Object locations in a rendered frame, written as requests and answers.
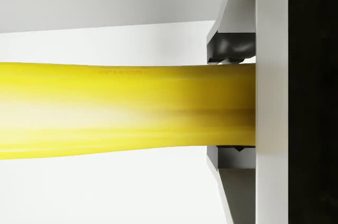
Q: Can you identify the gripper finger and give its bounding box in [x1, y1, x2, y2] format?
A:
[206, 19, 257, 66]
[206, 144, 257, 180]

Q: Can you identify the banana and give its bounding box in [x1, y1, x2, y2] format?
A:
[0, 61, 257, 160]

